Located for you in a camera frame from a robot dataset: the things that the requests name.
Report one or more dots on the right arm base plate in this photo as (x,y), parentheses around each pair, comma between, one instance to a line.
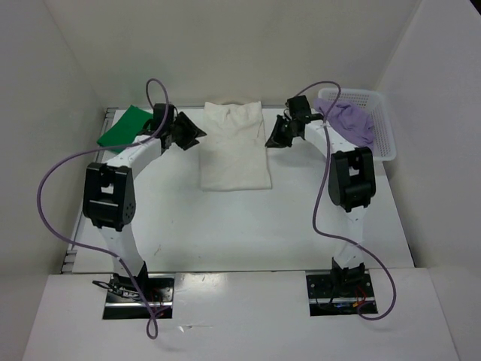
(326,299)

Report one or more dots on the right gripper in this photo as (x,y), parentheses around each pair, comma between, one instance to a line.
(276,140)

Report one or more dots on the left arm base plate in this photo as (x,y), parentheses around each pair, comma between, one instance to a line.
(124,303)

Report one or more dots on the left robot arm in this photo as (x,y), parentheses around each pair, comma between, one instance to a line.
(109,192)

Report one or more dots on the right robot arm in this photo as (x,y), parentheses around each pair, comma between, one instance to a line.
(350,183)

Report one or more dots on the purple t-shirt in basket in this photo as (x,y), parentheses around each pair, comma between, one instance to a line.
(352,123)

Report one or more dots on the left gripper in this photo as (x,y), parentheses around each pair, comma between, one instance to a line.
(193,131)

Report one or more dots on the white plastic laundry basket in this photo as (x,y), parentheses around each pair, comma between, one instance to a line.
(373,104)

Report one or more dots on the white t-shirt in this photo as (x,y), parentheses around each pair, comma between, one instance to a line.
(232,156)

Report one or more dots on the green t-shirt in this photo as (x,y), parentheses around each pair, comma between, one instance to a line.
(125,130)

